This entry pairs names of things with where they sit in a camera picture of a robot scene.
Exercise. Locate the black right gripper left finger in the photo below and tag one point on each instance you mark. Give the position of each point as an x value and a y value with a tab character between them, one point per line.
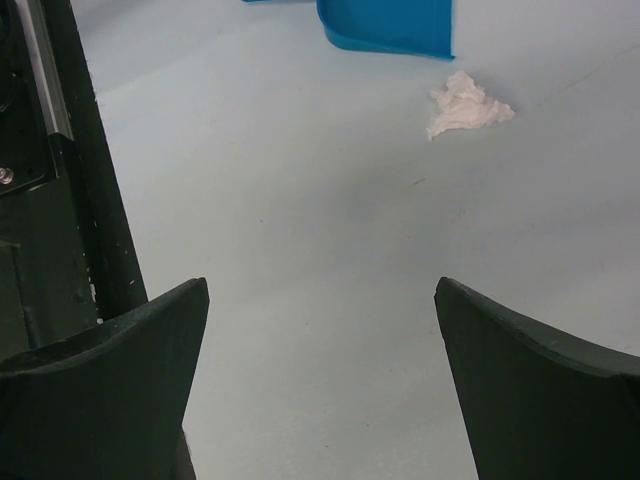
107	403

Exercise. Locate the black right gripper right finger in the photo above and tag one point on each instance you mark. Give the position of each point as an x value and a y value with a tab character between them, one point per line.
537	402

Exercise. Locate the white paper scrap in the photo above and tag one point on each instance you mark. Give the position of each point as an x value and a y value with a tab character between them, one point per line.
464	105

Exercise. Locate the blue plastic dustpan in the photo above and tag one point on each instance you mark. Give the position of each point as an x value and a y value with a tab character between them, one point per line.
408	27

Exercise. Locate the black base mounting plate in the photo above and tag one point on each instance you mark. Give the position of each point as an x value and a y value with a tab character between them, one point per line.
68	261

